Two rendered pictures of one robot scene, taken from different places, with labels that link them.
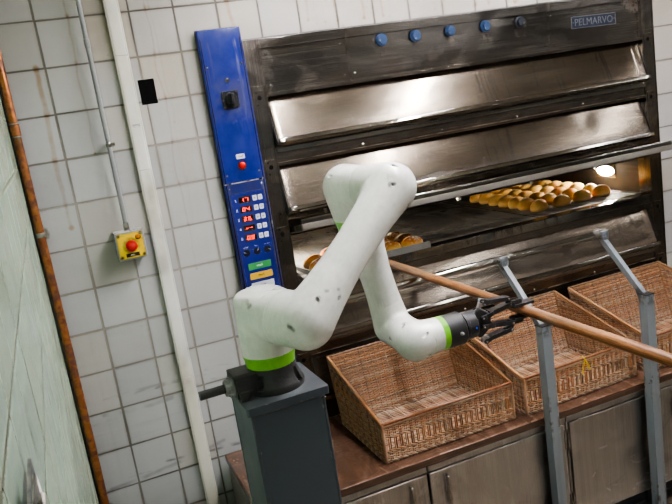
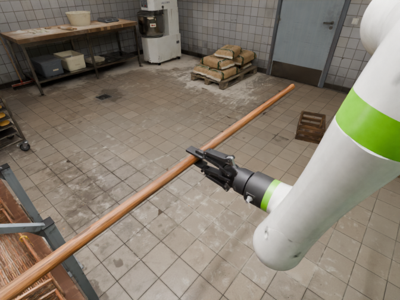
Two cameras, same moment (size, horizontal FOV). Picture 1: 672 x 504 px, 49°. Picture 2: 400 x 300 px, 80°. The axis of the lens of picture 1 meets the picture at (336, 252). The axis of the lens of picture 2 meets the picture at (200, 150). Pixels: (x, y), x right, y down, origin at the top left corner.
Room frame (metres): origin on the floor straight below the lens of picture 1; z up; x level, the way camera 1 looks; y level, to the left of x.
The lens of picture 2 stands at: (2.29, 0.05, 1.68)
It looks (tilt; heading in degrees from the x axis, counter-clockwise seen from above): 37 degrees down; 241
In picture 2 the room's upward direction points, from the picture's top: straight up
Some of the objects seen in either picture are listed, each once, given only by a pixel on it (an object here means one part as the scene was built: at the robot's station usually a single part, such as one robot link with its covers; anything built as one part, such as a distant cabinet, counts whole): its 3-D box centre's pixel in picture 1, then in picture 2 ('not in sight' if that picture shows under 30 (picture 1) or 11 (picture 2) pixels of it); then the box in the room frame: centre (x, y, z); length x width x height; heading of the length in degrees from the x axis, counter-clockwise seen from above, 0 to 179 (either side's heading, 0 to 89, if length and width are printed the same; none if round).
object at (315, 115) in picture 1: (475, 87); not in sight; (3.14, -0.68, 1.80); 1.79 x 0.11 x 0.19; 110
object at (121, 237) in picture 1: (130, 244); not in sight; (2.58, 0.71, 1.46); 0.10 x 0.07 x 0.10; 110
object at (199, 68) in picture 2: not in sight; (208, 66); (-0.14, -3.95, 0.22); 0.62 x 0.36 x 0.15; 26
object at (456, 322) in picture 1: (451, 329); (258, 190); (1.92, -0.28, 1.20); 0.12 x 0.06 x 0.09; 21
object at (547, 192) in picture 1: (537, 193); not in sight; (3.75, -1.07, 1.21); 0.61 x 0.48 x 0.06; 20
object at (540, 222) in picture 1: (488, 235); not in sight; (3.16, -0.67, 1.16); 1.80 x 0.06 x 0.04; 110
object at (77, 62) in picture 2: not in sight; (70, 60); (2.18, -5.24, 0.35); 0.50 x 0.36 x 0.24; 112
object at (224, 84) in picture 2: not in sight; (224, 72); (-0.48, -3.88, 0.07); 1.20 x 0.80 x 0.14; 20
